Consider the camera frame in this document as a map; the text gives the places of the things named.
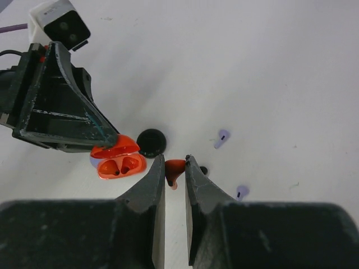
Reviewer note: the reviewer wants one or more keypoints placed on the purple earbud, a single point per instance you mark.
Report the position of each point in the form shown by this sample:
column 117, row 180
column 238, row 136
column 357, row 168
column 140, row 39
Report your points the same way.
column 242, row 191
column 224, row 135

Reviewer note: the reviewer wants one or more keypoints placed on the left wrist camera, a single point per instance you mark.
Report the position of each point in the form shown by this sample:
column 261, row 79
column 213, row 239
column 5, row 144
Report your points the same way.
column 57, row 21

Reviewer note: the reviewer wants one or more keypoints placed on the red earbud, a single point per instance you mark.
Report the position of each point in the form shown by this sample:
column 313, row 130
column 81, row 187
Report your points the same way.
column 173, row 169

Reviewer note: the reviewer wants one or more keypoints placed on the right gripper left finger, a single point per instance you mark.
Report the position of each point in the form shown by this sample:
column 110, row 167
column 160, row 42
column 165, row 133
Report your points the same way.
column 125, row 232

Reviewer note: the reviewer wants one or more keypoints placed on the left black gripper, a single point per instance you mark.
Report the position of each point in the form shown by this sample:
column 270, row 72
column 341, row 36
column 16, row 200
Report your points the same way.
column 19, row 92

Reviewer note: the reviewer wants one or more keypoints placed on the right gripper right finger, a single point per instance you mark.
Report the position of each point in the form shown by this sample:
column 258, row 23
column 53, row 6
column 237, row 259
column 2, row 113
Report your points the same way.
column 225, row 233

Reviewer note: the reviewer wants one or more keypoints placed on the black earbud case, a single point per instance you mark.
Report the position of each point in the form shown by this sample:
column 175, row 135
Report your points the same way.
column 152, row 142

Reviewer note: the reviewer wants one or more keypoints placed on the purple earbud near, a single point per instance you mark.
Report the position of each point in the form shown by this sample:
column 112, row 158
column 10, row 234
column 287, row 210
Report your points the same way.
column 242, row 191

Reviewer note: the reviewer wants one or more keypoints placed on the red earbud case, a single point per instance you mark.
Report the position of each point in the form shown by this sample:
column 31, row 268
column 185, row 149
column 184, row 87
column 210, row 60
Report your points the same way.
column 121, row 160

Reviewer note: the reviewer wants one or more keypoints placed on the purple earbud far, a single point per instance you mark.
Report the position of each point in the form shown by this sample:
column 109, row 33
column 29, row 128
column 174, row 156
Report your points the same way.
column 224, row 135

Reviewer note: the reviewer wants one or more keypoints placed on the black earbud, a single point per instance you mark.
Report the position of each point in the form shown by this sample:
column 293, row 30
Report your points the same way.
column 204, row 170

